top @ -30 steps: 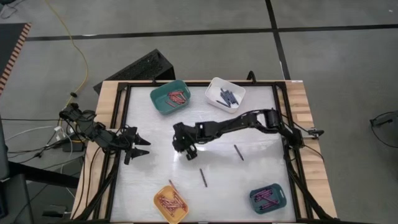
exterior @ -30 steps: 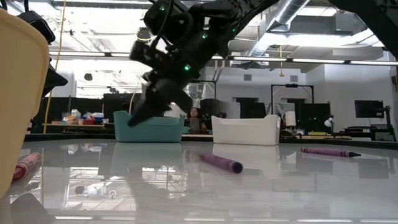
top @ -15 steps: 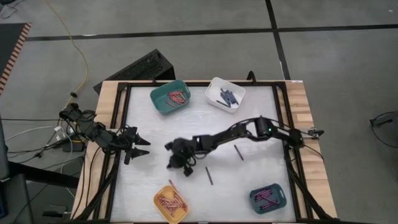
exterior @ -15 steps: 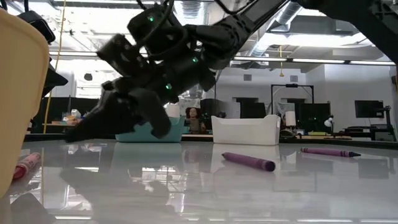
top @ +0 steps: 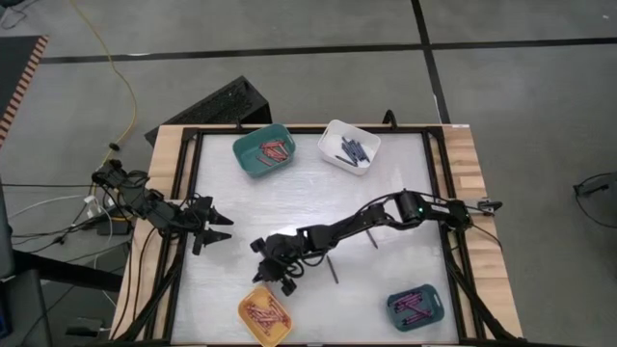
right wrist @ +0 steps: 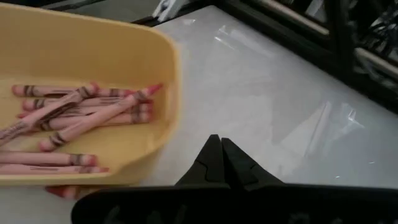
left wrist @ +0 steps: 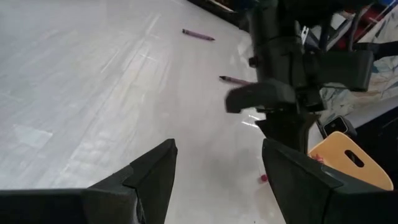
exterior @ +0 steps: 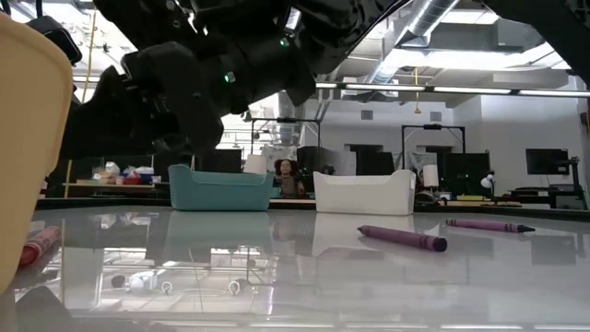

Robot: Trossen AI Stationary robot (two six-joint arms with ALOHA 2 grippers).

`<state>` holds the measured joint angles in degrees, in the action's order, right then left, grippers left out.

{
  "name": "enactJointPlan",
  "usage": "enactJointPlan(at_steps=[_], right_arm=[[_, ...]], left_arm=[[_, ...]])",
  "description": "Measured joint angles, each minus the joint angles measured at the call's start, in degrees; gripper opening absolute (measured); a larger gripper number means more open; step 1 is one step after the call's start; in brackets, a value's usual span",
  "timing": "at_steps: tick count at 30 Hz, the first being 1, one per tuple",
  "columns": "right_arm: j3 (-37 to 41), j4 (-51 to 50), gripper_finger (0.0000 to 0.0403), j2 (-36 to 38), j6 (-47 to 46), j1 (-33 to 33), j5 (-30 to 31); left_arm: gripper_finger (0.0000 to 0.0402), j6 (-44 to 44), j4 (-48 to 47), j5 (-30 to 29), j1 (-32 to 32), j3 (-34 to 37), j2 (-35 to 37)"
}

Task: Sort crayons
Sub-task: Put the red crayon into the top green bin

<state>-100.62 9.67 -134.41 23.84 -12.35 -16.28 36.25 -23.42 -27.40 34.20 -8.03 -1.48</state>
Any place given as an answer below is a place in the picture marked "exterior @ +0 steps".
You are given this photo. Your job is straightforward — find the black monitor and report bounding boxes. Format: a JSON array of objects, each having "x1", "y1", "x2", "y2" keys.
[{"x1": 525, "y1": 148, "x2": 571, "y2": 177}]

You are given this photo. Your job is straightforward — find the wooden shelf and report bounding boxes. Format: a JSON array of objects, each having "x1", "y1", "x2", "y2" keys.
[{"x1": 63, "y1": 182, "x2": 162, "y2": 191}]

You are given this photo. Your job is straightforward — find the black metal frame stand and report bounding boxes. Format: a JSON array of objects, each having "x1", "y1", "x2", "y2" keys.
[{"x1": 400, "y1": 123, "x2": 466, "y2": 172}]

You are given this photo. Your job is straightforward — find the black cabinet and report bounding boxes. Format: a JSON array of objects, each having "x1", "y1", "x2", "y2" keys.
[{"x1": 154, "y1": 149, "x2": 218, "y2": 174}]

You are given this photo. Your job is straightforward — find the person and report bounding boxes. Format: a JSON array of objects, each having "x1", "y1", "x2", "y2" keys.
[{"x1": 274, "y1": 159, "x2": 307, "y2": 200}]

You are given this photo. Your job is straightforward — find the white plastic bin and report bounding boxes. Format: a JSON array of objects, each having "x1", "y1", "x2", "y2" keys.
[{"x1": 313, "y1": 169, "x2": 417, "y2": 217}]

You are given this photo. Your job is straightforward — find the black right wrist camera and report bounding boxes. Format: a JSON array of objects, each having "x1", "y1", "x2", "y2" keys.
[{"x1": 123, "y1": 41, "x2": 227, "y2": 154}]

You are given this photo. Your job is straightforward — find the purple crayon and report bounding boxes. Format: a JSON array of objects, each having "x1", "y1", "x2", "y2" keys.
[
  {"x1": 357, "y1": 224, "x2": 449, "y2": 254},
  {"x1": 444, "y1": 218, "x2": 537, "y2": 234}
]

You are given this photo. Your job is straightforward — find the white desk lamp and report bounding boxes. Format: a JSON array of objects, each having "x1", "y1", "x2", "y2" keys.
[{"x1": 479, "y1": 170, "x2": 497, "y2": 204}]

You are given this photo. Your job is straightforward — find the pink crayon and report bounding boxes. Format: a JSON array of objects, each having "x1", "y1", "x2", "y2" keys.
[{"x1": 18, "y1": 225, "x2": 63, "y2": 267}]

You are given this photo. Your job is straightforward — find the yellow plastic bin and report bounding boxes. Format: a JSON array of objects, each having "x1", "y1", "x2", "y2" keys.
[{"x1": 0, "y1": 13, "x2": 76, "y2": 332}]

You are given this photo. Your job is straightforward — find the teal plastic bin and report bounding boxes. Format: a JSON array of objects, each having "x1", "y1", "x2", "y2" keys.
[{"x1": 168, "y1": 164, "x2": 276, "y2": 212}]

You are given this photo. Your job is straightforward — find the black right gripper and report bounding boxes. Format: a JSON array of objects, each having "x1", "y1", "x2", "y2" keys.
[{"x1": 122, "y1": 25, "x2": 320, "y2": 117}]

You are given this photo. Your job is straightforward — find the silver ventilation duct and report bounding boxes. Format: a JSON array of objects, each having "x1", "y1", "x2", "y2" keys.
[
  {"x1": 368, "y1": 0, "x2": 462, "y2": 93},
  {"x1": 276, "y1": 91, "x2": 299, "y2": 147}
]

